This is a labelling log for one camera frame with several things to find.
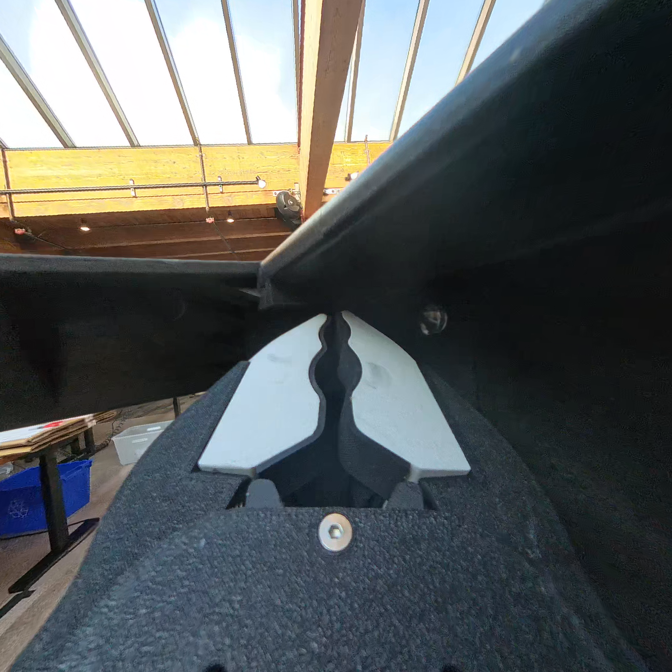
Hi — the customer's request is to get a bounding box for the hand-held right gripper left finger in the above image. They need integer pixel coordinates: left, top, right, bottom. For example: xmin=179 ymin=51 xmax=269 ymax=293
xmin=198 ymin=313 xmax=333 ymax=476

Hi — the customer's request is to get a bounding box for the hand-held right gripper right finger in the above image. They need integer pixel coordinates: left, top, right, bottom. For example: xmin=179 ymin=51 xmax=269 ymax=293
xmin=336 ymin=310 xmax=471 ymax=483

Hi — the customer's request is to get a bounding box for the black plastic box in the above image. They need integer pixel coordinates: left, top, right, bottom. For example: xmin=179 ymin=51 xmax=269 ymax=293
xmin=252 ymin=0 xmax=672 ymax=672

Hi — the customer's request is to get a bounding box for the clear plastic bin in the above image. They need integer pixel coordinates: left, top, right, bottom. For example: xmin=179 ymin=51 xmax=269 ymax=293
xmin=112 ymin=420 xmax=175 ymax=466

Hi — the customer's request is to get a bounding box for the stack of flat cardboard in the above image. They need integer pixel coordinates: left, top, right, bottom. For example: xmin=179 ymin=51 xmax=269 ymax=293
xmin=0 ymin=412 xmax=117 ymax=459

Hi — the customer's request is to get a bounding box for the table with black legs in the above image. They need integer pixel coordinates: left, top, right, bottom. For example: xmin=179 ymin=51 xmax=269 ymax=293
xmin=0 ymin=425 xmax=100 ymax=617

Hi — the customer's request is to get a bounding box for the blue recycling bin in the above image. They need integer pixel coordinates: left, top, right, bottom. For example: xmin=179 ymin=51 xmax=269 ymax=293
xmin=0 ymin=459 xmax=93 ymax=539

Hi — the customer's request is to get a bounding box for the wooden ceiling beam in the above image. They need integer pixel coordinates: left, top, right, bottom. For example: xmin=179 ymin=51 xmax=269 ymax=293
xmin=296 ymin=0 xmax=365 ymax=218

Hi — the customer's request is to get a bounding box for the black round wall device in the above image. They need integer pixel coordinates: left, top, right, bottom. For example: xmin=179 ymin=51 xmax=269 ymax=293
xmin=274 ymin=190 xmax=303 ymax=228

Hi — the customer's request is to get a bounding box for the wide wooden wall beam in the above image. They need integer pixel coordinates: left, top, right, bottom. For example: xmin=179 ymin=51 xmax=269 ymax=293
xmin=0 ymin=142 xmax=392 ymax=261

